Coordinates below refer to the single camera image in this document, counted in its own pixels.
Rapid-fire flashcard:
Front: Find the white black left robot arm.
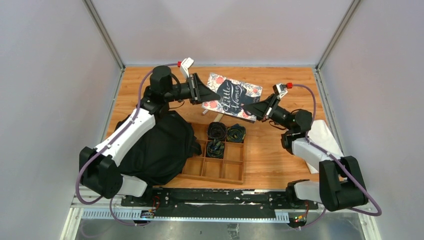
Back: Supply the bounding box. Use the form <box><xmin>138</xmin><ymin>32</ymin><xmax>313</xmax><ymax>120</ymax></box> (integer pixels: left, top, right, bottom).
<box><xmin>75</xmin><ymin>57</ymin><xmax>220</xmax><ymax>207</ymax></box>

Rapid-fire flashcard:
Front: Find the dark floral Little Women book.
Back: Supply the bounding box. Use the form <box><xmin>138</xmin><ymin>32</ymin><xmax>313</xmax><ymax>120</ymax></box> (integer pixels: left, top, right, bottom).
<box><xmin>201</xmin><ymin>72</ymin><xmax>263</xmax><ymax>123</ymax></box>

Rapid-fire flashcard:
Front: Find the white folded cloth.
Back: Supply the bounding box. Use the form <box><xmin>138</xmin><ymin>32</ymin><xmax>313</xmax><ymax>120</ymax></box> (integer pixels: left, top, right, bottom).
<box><xmin>301</xmin><ymin>120</ymin><xmax>344</xmax><ymax>174</ymax></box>

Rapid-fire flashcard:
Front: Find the black rolled belt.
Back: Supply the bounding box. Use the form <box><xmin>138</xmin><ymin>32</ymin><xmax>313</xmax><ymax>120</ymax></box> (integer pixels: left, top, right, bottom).
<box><xmin>207</xmin><ymin>121</ymin><xmax>227</xmax><ymax>141</ymax></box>

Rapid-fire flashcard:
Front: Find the wooden compartment organizer tray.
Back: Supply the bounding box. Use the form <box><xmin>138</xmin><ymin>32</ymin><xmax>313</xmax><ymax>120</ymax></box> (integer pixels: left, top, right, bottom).
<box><xmin>177</xmin><ymin>122</ymin><xmax>247</xmax><ymax>185</ymax></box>

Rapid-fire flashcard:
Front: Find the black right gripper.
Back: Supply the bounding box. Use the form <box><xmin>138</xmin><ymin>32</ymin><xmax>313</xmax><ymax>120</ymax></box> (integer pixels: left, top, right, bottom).
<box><xmin>241</xmin><ymin>93</ymin><xmax>294</xmax><ymax>132</ymax></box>

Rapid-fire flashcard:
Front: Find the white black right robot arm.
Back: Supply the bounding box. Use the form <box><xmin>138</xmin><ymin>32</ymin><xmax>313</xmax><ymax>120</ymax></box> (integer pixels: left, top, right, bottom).
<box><xmin>242</xmin><ymin>83</ymin><xmax>370</xmax><ymax>212</ymax></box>

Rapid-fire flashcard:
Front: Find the multicolour rolled belt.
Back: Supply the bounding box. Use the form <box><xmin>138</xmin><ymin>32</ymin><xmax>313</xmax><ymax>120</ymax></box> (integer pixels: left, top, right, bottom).
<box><xmin>205</xmin><ymin>139</ymin><xmax>225</xmax><ymax>159</ymax></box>

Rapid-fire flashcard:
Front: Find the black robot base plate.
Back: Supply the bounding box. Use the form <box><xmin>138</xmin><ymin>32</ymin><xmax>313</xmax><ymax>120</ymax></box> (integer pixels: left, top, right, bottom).
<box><xmin>120</xmin><ymin>187</ymin><xmax>318</xmax><ymax>219</ymax></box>

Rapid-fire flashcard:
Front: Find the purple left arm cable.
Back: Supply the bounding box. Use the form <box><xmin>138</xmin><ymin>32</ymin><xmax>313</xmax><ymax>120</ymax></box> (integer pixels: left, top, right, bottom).
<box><xmin>75</xmin><ymin>62</ymin><xmax>181</xmax><ymax>227</ymax></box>

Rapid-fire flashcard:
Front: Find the black fabric backpack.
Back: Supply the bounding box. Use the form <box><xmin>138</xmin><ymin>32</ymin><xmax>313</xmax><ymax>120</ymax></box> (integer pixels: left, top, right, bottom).
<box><xmin>118</xmin><ymin>111</ymin><xmax>203</xmax><ymax>186</ymax></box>

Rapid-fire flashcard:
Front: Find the white slotted cable duct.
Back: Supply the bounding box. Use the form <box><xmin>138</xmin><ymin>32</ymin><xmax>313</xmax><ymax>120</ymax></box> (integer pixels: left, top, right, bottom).
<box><xmin>81</xmin><ymin>208</ymin><xmax>290</xmax><ymax>223</ymax></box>

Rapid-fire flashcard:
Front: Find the dark blue yellow rolled belt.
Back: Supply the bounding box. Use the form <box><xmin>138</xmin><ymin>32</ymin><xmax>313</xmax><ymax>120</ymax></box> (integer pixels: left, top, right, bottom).
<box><xmin>226</xmin><ymin>123</ymin><xmax>246</xmax><ymax>144</ymax></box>

